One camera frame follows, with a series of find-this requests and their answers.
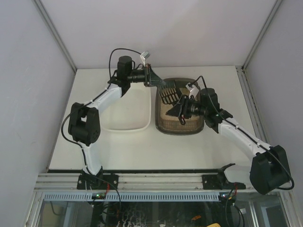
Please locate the aluminium front mounting rail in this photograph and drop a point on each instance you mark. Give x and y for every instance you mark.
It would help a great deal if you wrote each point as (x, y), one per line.
(128, 182)

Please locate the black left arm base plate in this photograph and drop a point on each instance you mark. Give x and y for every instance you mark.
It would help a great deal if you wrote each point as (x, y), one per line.
(101, 182)

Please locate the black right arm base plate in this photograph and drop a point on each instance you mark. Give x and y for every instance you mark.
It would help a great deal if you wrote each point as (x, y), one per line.
(219, 182)

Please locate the aluminium right frame post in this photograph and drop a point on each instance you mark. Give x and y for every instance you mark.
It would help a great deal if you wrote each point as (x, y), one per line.
(269, 20)

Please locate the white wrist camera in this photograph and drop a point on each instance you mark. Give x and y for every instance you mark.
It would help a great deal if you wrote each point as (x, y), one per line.
(193, 91)
(144, 56)

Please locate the brown plastic litter box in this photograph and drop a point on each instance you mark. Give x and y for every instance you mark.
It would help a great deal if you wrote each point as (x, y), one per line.
(171, 125)

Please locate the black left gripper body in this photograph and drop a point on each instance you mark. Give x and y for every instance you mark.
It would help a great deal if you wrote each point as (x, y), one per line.
(147, 75)

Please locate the controller board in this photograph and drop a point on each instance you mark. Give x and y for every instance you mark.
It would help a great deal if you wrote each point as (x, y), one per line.
(227, 196)
(99, 196)

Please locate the grey slotted cable duct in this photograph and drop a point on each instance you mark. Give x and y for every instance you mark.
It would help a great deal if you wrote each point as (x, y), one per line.
(134, 196)

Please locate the right controller board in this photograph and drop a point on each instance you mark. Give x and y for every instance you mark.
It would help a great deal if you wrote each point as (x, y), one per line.
(227, 196)

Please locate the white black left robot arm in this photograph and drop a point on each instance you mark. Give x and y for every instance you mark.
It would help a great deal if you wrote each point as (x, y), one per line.
(84, 122)

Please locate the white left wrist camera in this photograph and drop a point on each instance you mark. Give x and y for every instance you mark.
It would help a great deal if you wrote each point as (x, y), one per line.
(144, 56)

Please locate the aluminium right side rail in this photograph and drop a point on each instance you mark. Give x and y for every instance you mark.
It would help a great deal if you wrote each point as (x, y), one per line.
(253, 110)

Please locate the black slotted litter scoop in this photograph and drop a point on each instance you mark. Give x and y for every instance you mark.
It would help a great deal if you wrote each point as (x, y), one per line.
(170, 93)

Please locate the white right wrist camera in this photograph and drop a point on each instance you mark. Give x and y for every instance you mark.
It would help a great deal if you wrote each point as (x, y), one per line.
(193, 91)

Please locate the aluminium left frame post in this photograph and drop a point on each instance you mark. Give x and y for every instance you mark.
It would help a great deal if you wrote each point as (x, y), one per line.
(55, 34)

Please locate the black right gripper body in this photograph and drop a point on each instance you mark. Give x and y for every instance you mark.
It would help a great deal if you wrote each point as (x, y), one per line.
(185, 107)

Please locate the aluminium frame post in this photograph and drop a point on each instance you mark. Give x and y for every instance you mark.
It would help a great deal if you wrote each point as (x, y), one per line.
(269, 20)
(55, 34)

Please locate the left controller board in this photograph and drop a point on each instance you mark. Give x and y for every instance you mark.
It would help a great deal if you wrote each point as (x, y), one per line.
(99, 196)

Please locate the white plastic tub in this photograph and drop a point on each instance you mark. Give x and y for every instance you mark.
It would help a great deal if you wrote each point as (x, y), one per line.
(130, 113)

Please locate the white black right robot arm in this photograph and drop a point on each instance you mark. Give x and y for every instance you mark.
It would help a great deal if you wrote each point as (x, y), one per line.
(269, 167)

